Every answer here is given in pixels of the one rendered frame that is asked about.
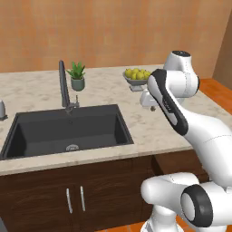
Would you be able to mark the dark grey sink basin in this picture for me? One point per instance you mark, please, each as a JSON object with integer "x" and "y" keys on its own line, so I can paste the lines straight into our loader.
{"x": 68, "y": 130}

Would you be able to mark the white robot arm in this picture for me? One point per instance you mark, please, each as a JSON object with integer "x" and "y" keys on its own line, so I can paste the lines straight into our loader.
{"x": 208, "y": 142}

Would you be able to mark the dark wood cupboard door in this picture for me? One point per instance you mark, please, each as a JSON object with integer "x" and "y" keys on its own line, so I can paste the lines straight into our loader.
{"x": 111, "y": 193}
{"x": 37, "y": 202}

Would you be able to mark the dark grey tap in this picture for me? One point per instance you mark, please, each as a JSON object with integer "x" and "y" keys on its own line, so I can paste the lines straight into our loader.
{"x": 64, "y": 87}

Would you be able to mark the grey bowl of yellow fruit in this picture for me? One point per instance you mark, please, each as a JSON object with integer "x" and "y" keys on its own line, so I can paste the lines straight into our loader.
{"x": 136, "y": 76}

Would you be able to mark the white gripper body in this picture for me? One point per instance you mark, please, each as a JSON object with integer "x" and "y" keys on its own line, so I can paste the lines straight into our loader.
{"x": 147, "y": 99}

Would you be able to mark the green plant in grey pot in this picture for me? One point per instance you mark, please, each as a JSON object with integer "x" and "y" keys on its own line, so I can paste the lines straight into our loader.
{"x": 77, "y": 77}

